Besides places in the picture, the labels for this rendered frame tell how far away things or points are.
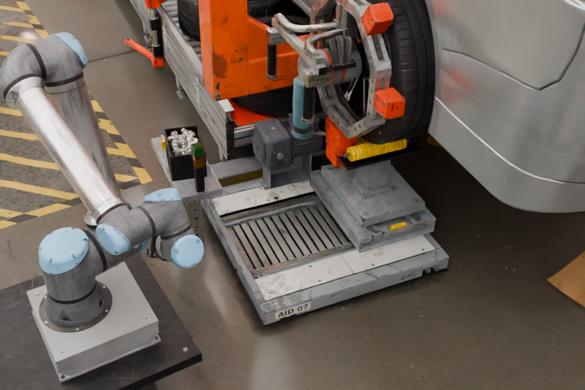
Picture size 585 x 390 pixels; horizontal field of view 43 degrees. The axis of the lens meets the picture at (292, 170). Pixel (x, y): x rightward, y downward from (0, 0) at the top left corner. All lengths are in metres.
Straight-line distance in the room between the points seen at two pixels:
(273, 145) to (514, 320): 1.21
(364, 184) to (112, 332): 1.31
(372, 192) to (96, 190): 1.50
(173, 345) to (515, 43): 1.40
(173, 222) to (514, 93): 1.02
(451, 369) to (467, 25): 1.26
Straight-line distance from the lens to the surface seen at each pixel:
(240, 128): 3.47
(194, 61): 3.79
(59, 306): 2.42
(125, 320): 2.43
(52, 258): 2.30
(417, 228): 3.16
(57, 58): 2.18
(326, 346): 2.85
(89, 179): 1.97
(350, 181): 3.23
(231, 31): 3.06
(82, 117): 2.24
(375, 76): 2.55
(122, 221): 1.92
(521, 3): 2.12
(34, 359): 2.53
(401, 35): 2.56
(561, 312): 3.17
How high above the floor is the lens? 2.18
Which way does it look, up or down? 37 degrees down
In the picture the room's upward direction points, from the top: 1 degrees clockwise
